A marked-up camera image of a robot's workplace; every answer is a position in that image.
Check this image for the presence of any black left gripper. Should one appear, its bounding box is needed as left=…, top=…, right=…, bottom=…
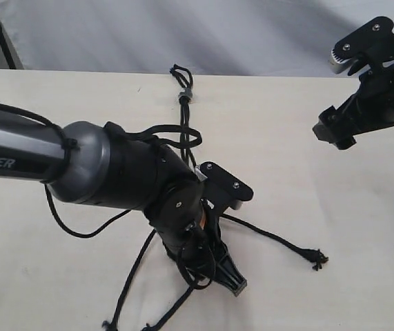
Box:
left=148, top=179, right=247, bottom=297

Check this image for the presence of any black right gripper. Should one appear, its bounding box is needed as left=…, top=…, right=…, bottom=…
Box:
left=313, top=63, right=394, bottom=150

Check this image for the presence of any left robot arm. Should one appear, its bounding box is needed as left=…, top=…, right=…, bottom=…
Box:
left=0, top=103, right=253, bottom=295

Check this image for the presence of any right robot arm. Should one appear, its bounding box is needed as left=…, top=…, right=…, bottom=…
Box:
left=312, top=59, right=394, bottom=150

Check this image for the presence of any white backdrop cloth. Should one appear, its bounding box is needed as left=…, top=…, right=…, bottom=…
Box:
left=0, top=1, right=394, bottom=77

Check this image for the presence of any black stand pole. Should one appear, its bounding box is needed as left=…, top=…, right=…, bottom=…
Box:
left=0, top=0, right=18, bottom=69

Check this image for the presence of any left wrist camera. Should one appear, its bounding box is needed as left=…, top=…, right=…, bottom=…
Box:
left=195, top=161, right=254, bottom=212

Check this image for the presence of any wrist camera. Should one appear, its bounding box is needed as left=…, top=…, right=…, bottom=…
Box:
left=195, top=161, right=254, bottom=212
left=328, top=16, right=394, bottom=76

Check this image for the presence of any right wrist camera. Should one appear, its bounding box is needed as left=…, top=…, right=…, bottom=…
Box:
left=328, top=16, right=394, bottom=76

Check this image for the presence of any grey rope clamp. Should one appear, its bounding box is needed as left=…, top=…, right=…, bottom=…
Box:
left=178, top=88, right=193, bottom=104

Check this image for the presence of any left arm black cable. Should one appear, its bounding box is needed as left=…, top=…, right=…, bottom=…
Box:
left=0, top=99, right=203, bottom=290

